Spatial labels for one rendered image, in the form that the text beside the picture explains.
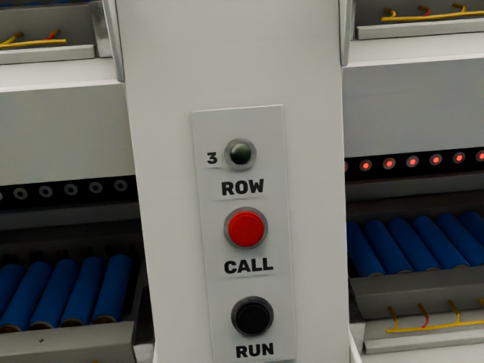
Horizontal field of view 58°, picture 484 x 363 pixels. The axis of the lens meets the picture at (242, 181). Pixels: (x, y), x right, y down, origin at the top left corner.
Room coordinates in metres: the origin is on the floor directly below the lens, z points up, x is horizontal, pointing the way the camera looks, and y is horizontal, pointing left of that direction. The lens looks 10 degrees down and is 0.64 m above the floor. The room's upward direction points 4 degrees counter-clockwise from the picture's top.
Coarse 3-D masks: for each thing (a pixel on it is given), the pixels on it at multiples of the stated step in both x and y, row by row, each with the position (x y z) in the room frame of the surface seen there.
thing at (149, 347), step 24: (0, 216) 0.35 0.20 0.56; (24, 216) 0.35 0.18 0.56; (48, 216) 0.36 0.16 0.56; (72, 216) 0.36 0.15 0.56; (96, 216) 0.36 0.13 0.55; (120, 216) 0.36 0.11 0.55; (144, 264) 0.34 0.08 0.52; (144, 288) 0.27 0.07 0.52; (144, 312) 0.25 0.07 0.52; (144, 336) 0.23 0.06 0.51; (144, 360) 0.23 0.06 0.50
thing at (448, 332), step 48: (384, 192) 0.37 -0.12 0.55; (432, 192) 0.37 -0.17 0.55; (480, 192) 0.37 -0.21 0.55; (384, 240) 0.32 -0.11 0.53; (432, 240) 0.32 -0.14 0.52; (480, 240) 0.32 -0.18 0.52; (384, 288) 0.27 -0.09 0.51; (432, 288) 0.26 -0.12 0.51; (480, 288) 0.27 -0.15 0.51; (384, 336) 0.26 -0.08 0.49; (432, 336) 0.25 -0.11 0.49; (480, 336) 0.24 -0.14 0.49
